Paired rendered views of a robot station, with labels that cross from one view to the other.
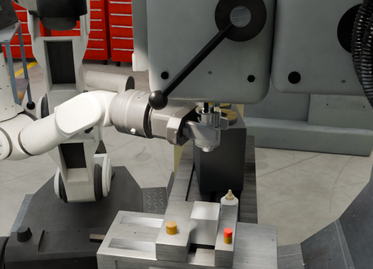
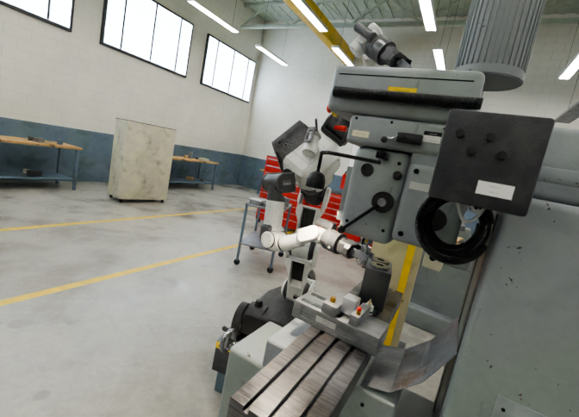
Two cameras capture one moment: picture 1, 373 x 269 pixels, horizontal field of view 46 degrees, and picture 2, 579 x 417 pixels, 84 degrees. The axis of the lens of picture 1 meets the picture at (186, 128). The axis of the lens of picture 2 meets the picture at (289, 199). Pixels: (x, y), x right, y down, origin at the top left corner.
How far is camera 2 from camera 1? 0.51 m
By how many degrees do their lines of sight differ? 26
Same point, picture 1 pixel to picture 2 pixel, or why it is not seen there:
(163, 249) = (326, 307)
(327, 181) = not seen: hidden behind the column
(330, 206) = not seen: hidden behind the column
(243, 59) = (381, 221)
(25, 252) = (256, 313)
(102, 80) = (322, 222)
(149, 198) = not seen: hidden behind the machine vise
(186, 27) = (360, 202)
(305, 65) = (406, 229)
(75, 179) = (294, 285)
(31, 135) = (284, 239)
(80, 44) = (319, 212)
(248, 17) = (384, 202)
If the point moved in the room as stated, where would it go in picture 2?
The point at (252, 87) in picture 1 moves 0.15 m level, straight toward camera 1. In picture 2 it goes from (382, 234) to (370, 240)
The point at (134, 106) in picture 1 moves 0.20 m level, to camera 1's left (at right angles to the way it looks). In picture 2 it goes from (333, 236) to (287, 223)
